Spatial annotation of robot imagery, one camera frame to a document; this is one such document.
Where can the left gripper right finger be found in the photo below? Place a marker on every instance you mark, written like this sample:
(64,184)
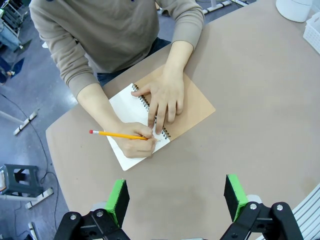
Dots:
(236,197)

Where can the person's left forearm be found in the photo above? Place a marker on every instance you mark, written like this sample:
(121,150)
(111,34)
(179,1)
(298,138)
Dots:
(178,56)

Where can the white plastic basket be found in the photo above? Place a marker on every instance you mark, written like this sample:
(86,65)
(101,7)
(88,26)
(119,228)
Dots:
(313,32)

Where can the white cylindrical container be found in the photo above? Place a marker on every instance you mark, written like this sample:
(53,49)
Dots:
(293,10)

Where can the spiral notebook with brown cover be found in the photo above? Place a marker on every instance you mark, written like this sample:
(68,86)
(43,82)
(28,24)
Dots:
(195,105)

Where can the person's right forearm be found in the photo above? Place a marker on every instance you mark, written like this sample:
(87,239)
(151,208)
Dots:
(100,105)

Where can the grey plastic step stool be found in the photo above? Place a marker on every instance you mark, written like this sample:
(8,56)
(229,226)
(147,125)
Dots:
(25,170)

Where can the person's legs in dark jeans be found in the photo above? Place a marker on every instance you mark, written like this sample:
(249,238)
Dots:
(107,77)

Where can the yellow pencil with pink eraser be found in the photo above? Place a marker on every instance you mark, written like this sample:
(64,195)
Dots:
(112,134)

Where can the person's left hand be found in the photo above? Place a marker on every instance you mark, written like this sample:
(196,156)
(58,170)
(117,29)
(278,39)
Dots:
(167,95)

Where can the white stand foot with tube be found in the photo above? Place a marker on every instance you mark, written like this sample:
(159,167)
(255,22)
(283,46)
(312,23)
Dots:
(215,7)
(32,230)
(40,197)
(25,123)

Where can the person's torso in beige sweater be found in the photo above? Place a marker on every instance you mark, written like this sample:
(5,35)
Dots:
(112,32)

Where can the person's right hand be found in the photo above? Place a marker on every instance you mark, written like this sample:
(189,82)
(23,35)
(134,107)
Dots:
(135,147)

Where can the grey metal rack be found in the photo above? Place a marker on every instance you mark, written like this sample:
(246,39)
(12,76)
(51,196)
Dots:
(10,22)

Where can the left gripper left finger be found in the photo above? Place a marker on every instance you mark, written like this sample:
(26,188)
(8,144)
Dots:
(117,200)

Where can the grey aluminium frame rails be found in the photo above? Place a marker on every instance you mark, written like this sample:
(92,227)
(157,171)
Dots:
(310,212)

